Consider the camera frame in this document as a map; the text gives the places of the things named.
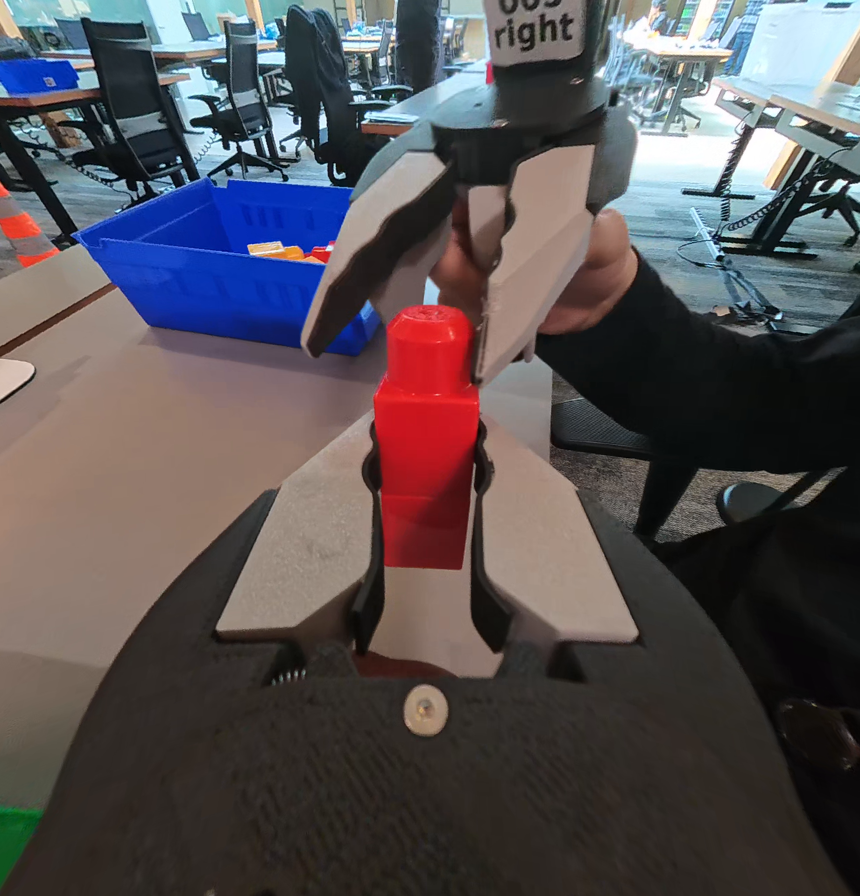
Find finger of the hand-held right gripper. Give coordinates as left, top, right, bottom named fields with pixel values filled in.
left=300, top=150, right=460, bottom=359
left=467, top=140, right=598, bottom=387

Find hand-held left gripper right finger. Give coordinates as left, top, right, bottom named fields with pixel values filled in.
left=470, top=413, right=641, bottom=656

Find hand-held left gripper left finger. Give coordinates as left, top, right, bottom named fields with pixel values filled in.
left=215, top=413, right=389, bottom=656

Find pile of mixed mega blocks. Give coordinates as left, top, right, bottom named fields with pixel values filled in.
left=247, top=240, right=337, bottom=266

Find red mega block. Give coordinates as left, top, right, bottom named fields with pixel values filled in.
left=380, top=488, right=473, bottom=572
left=373, top=306, right=483, bottom=494

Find blue plastic bin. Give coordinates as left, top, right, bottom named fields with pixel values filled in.
left=78, top=178, right=383, bottom=357
left=0, top=58, right=82, bottom=96

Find person's right forearm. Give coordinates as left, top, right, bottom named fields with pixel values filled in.
left=534, top=252, right=860, bottom=477

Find person's right hand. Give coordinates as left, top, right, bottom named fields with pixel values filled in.
left=429, top=185, right=638, bottom=340

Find wooden office desk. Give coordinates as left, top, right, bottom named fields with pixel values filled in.
left=683, top=73, right=860, bottom=260
left=624, top=31, right=735, bottom=137

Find black office chair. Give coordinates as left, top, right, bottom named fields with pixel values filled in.
left=190, top=17, right=294, bottom=183
left=285, top=6, right=414, bottom=187
left=550, top=397, right=823, bottom=544
left=69, top=17, right=203, bottom=208

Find wooden document stand white base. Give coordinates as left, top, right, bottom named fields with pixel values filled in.
left=0, top=356, right=37, bottom=417

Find orange traffic cone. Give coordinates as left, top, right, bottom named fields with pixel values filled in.
left=0, top=161, right=61, bottom=270

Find green plastic bin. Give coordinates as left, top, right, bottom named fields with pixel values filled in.
left=0, top=804, right=46, bottom=896

